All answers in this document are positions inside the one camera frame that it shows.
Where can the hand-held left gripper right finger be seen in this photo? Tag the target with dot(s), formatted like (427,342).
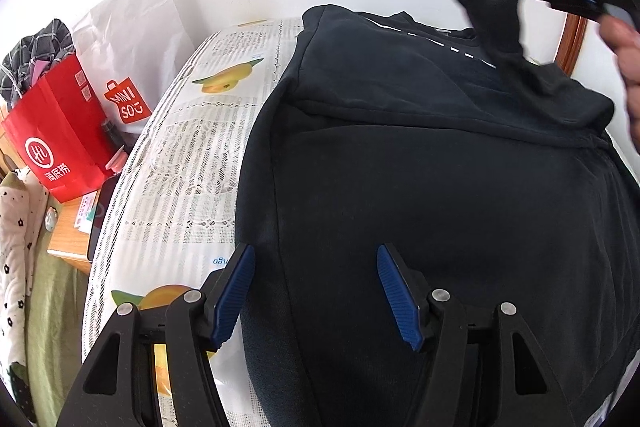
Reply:
(395,297)

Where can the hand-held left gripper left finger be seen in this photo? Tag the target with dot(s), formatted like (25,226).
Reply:
(232,302)

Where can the black sweatshirt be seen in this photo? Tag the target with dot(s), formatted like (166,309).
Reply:
(425,182)

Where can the person's right hand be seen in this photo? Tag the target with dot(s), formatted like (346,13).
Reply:
(627,52)

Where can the fruit print lace tablecloth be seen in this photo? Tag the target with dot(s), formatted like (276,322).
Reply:
(185,187)

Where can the black phone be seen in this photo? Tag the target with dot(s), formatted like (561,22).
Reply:
(102,217)

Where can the small printed packet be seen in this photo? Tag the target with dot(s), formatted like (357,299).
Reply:
(86,212)

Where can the green bed sheet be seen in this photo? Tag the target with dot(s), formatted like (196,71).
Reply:
(55,332)

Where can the cream floral cloth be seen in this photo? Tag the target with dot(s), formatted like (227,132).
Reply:
(15,257)

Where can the dark checked cloth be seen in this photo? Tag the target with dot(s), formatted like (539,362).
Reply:
(35,52)

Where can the brown wooden frame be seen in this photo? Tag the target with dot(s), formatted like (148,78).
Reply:
(570,44)

